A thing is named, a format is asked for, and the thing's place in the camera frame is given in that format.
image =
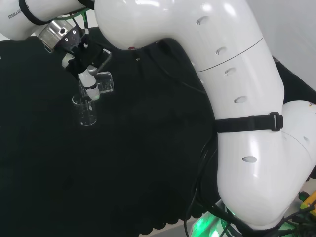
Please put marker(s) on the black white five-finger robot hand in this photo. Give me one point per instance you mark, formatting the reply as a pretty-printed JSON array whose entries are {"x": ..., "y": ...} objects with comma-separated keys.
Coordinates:
[{"x": 86, "y": 55}]

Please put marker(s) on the small clear glass beaker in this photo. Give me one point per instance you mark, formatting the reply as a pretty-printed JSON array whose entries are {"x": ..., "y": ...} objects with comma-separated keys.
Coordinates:
[{"x": 107, "y": 82}]

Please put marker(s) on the clear glass beaker with markings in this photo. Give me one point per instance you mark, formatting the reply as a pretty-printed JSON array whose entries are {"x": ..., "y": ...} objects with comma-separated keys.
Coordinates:
[{"x": 85, "y": 113}]

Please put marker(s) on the black bench cloth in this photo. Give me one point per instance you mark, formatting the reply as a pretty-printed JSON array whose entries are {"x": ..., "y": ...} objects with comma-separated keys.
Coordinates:
[{"x": 49, "y": 160}]

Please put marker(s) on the white wrist camera shell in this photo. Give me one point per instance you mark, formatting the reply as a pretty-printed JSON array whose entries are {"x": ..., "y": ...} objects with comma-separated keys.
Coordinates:
[{"x": 48, "y": 49}]

